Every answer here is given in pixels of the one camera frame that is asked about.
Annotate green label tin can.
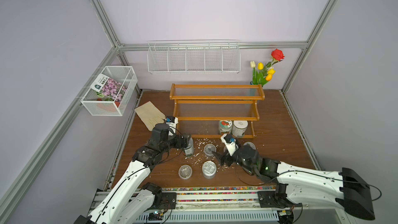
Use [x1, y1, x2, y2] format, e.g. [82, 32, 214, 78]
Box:
[184, 138, 194, 157]

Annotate clear seed jar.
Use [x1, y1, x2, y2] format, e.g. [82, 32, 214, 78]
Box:
[244, 142, 256, 150]
[202, 161, 217, 179]
[204, 144, 217, 158]
[178, 164, 193, 180]

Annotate white lid Ideal can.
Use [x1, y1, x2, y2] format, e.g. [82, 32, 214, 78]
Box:
[231, 120, 248, 138]

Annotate wooden three-tier shelf rack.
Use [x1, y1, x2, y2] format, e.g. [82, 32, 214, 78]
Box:
[170, 84, 265, 139]

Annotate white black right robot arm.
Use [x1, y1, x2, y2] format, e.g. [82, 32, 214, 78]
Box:
[213, 145, 375, 220]

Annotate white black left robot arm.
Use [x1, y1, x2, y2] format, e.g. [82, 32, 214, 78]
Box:
[74, 123, 192, 224]

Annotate purple flower seed packet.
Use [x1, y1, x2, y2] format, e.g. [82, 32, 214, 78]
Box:
[90, 74, 127, 103]

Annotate strawberry label can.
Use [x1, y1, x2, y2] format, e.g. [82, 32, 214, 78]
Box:
[218, 120, 233, 135]

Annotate cream work glove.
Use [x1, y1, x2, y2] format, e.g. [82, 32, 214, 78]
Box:
[134, 101, 166, 131]

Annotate yellow and white tulips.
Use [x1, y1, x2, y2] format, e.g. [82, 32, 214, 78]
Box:
[250, 61, 275, 87]

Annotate red rose flower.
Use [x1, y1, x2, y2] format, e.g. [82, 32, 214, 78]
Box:
[271, 49, 285, 62]

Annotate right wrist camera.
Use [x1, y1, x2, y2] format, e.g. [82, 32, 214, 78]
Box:
[220, 133, 239, 156]

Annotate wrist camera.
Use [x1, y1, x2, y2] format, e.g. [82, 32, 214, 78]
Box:
[165, 116, 178, 136]
[220, 133, 239, 156]

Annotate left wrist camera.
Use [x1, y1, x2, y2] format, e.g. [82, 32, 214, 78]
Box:
[165, 116, 178, 136]

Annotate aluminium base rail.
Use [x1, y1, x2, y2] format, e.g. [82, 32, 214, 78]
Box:
[89, 186, 356, 224]

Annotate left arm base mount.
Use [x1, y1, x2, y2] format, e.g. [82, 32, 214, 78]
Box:
[140, 183, 177, 209]

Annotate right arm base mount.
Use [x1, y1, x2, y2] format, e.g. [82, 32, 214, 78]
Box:
[257, 184, 297, 208]

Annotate white wire side basket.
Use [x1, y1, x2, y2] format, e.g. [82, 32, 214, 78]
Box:
[80, 66, 137, 117]

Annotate white wire wall basket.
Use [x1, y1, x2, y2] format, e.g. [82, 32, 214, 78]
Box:
[147, 40, 241, 74]

